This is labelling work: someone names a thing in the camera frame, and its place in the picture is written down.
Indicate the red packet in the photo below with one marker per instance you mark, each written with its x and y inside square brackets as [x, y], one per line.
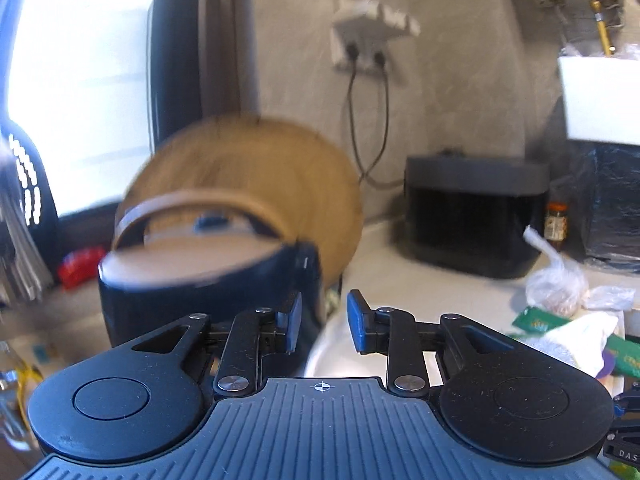
[80, 267]

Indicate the yellow gas pipe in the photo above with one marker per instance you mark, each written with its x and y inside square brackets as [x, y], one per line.
[602, 25]

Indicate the long green packet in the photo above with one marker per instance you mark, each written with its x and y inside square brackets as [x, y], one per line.
[627, 355]

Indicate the dark blue rice cooker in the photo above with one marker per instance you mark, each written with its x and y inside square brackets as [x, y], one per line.
[210, 280]

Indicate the round wooden cutting board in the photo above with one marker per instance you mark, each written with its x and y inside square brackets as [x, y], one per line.
[280, 175]

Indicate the black utensil rack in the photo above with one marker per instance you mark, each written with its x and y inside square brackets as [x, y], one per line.
[20, 250]

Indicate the black perforated utensil holder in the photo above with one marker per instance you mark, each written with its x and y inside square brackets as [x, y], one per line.
[35, 185]

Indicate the white bowl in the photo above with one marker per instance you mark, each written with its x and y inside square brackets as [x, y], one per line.
[335, 355]

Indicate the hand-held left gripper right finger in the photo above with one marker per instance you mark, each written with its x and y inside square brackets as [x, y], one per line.
[359, 322]

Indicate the black plastic wrapped appliance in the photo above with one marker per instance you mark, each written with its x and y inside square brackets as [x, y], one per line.
[610, 200]

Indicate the black rice cooker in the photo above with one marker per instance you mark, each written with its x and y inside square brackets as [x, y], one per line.
[475, 215]

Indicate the dark window frame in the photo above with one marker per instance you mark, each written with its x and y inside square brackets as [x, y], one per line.
[200, 50]

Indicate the empty clear plastic bag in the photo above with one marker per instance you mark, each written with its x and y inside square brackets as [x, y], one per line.
[610, 297]

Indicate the white wall socket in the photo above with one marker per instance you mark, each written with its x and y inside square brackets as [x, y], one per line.
[350, 45]
[385, 47]

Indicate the white box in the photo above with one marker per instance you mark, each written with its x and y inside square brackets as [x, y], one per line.
[600, 100]

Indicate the clear glass bottle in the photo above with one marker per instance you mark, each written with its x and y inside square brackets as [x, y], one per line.
[17, 395]

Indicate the knotted clear plastic bag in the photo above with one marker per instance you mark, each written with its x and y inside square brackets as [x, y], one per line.
[555, 280]

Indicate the small green packet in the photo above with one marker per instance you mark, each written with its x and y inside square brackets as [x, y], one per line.
[540, 321]

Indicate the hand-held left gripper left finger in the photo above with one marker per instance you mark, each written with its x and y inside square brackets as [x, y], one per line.
[291, 325]

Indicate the glass sauce jar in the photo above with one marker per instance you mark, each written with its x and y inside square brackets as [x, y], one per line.
[556, 225]

